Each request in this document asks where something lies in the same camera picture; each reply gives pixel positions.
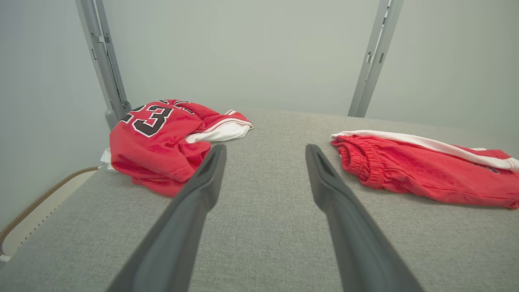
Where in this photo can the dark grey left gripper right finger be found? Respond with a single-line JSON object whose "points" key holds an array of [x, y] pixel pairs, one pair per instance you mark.
{"points": [[357, 243]]}

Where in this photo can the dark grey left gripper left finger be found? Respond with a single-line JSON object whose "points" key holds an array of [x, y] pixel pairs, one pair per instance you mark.
{"points": [[178, 235]]}

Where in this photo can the red jersey number 23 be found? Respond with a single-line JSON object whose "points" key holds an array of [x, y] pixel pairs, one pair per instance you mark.
{"points": [[154, 154]]}

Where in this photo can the red shorts with white stripe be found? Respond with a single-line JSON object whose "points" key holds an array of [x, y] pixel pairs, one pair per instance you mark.
{"points": [[421, 174]]}

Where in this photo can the beige laundry basket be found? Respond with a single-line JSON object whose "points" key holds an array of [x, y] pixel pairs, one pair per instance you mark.
{"points": [[40, 202]]}

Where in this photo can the grey double metal post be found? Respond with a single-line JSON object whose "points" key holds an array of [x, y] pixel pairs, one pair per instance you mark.
{"points": [[375, 56]]}

